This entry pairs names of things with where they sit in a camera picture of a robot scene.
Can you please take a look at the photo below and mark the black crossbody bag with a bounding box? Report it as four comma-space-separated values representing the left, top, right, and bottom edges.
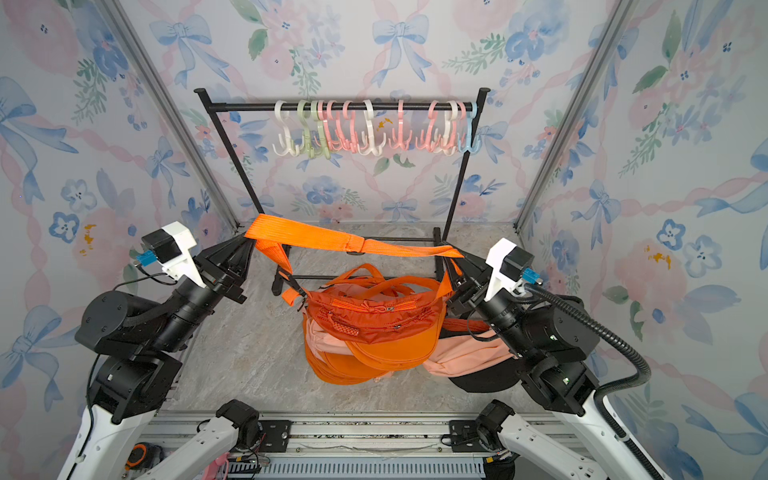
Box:
450, 359, 520, 394

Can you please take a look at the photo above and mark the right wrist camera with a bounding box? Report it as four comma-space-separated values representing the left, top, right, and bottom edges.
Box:
484, 238, 543, 302

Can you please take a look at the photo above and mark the orange black tape measure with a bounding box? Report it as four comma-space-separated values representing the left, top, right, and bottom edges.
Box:
125, 443, 159, 471

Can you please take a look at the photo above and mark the pink crossbody bag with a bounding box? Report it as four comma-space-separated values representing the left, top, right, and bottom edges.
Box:
422, 330, 514, 378

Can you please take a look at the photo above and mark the pink alarm clock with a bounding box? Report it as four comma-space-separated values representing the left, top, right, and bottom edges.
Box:
202, 453, 230, 480

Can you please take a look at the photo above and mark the white plastic hook middle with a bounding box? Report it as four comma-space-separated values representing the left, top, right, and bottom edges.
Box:
358, 100, 386, 155

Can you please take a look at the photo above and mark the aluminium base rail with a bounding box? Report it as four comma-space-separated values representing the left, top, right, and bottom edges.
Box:
139, 411, 593, 479

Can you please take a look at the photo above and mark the black metal garment rack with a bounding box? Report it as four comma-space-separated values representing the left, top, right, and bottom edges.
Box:
194, 87, 490, 246

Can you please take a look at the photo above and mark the light blue plastic hook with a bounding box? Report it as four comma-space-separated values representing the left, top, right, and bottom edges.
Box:
458, 102, 480, 154

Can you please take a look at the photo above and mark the white plastic hook left end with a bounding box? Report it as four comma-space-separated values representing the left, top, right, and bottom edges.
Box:
272, 100, 299, 157

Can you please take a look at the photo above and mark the orange sling bag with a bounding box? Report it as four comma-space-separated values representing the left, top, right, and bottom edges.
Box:
347, 276, 453, 371
305, 336, 392, 385
308, 358, 393, 385
304, 262, 397, 382

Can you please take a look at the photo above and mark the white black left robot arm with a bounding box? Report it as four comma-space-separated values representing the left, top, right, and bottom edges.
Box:
59, 236, 254, 479

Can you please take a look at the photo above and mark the green plastic hook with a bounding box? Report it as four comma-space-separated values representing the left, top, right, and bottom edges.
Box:
296, 100, 331, 159

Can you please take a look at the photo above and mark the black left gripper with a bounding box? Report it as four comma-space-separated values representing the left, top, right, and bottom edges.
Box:
158, 232, 256, 354

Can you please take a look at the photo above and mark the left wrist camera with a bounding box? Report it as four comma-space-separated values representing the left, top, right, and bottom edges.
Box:
135, 221, 206, 288

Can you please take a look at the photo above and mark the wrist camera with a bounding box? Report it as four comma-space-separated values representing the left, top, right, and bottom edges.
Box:
484, 238, 543, 302
135, 221, 206, 288

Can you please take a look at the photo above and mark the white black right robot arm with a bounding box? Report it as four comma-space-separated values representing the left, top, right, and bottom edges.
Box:
442, 239, 668, 479

